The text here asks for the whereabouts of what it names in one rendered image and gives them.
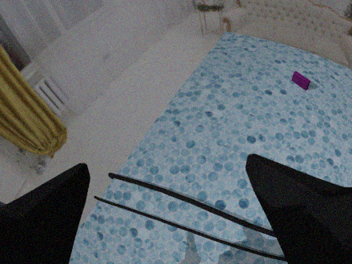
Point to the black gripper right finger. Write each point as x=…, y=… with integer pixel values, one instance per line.
x=311, y=217

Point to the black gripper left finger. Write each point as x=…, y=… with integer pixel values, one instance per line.
x=40, y=227

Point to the purple rectangular bar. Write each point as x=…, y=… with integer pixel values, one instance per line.
x=300, y=80

